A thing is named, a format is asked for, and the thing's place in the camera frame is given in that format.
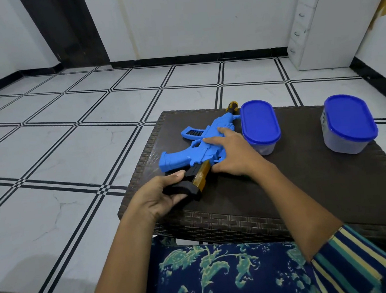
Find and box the person's right hand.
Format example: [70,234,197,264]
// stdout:
[201,123,273,183]

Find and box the person's left hand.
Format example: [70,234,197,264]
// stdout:
[123,169,190,225]

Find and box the clear container with blue lid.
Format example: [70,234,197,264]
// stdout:
[238,98,283,157]

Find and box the blue toy gun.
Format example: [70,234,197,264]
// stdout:
[154,100,248,205]

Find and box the white drawer cabinet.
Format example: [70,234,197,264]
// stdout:
[283,0,386,72]

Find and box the person's left forearm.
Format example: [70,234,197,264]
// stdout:
[77,211,165,293]

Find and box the person's right forearm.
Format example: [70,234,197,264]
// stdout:
[251,160,346,267]

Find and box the dark brown wicker table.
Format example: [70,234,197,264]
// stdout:
[110,94,386,293]

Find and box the blue floral dress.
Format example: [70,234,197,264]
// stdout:
[140,225,322,293]

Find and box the labelled container with blue lid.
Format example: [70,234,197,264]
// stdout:
[319,91,381,157]

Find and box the striped right sleeve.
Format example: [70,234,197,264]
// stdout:
[308,222,386,293]

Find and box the dark door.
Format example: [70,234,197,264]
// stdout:
[18,0,111,73]

